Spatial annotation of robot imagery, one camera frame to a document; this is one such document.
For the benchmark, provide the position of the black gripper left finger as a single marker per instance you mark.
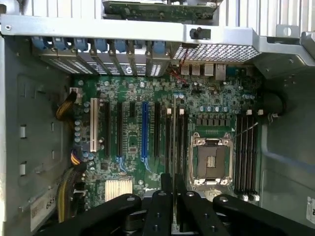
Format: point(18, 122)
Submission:
point(157, 211)

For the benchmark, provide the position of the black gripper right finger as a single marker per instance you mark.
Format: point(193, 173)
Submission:
point(197, 216)

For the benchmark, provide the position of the silver finned chipset heatsink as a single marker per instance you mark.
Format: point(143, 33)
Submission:
point(119, 188)

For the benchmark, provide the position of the silver CPU socket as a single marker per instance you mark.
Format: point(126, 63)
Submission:
point(212, 159)

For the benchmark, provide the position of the long black expansion slot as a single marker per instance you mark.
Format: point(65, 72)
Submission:
point(157, 130)
point(119, 130)
point(107, 130)

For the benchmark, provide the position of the blue expansion slot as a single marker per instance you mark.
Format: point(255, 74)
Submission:
point(144, 130)

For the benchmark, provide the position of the CPU socket locking lever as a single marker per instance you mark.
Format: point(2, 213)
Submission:
point(246, 130)

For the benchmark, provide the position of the short black expansion slot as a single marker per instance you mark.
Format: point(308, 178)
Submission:
point(132, 109)

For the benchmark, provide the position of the white expansion slot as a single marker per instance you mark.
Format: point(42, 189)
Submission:
point(93, 125)

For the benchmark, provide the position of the white label sticker with digits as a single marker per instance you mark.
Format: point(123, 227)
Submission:
point(43, 206)

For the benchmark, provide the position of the green motherboard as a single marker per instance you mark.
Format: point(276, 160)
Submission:
point(221, 98)

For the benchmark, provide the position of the grey metal PC case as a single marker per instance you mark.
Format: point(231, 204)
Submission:
point(37, 147)

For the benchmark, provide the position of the silver USB port stack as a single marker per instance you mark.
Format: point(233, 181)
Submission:
point(208, 70)
point(196, 69)
point(185, 69)

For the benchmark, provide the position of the silver ethernet port block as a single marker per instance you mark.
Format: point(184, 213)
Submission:
point(220, 71)

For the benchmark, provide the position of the blue video port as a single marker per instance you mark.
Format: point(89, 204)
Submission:
point(231, 71)

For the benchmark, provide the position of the blue slot cover clip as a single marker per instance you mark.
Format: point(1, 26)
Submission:
point(100, 45)
point(80, 44)
point(59, 43)
point(119, 46)
point(39, 43)
point(159, 48)

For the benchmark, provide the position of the green circuit board on rack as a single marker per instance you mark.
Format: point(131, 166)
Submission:
point(160, 11)

